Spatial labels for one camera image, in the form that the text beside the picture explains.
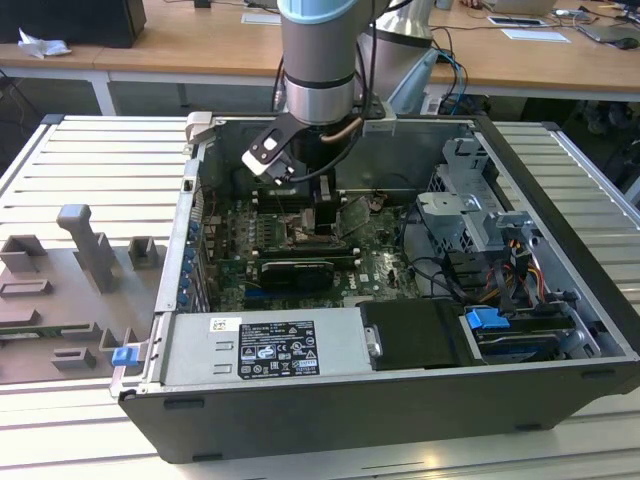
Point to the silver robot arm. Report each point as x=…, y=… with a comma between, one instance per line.
x=315, y=50

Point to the CPU socket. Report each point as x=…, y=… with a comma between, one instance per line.
x=320, y=242

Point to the round coin battery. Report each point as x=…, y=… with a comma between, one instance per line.
x=376, y=202

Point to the RAM stick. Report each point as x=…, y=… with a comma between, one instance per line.
x=310, y=259

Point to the black graphics card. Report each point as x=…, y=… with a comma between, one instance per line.
x=295, y=275

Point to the green motherboard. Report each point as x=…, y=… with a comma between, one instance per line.
x=385, y=270

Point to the wooden desk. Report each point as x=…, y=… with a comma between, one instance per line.
x=210, y=55

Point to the perforated metal drive cage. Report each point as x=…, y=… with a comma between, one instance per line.
x=450, y=220

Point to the black plastic shroud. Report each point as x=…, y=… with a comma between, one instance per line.
x=415, y=335

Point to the grey power supply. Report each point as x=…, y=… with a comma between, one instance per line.
x=195, y=350

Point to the hard disk in blue carrier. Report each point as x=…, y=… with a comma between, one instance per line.
x=487, y=319

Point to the white paper sheet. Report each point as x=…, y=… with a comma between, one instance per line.
x=535, y=35

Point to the black computer box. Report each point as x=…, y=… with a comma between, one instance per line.
x=75, y=20

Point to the black PC case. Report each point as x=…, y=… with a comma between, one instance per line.
x=350, y=420

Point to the blue plastic case latch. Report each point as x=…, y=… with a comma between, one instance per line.
x=125, y=357

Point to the crumpled white paper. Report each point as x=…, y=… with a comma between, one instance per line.
x=42, y=46

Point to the grey parts rack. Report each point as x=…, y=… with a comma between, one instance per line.
x=75, y=310

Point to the grey laptop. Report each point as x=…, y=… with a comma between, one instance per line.
x=607, y=32

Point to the black computer mouse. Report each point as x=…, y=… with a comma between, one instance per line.
x=625, y=43

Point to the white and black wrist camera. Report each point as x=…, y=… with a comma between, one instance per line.
x=265, y=150

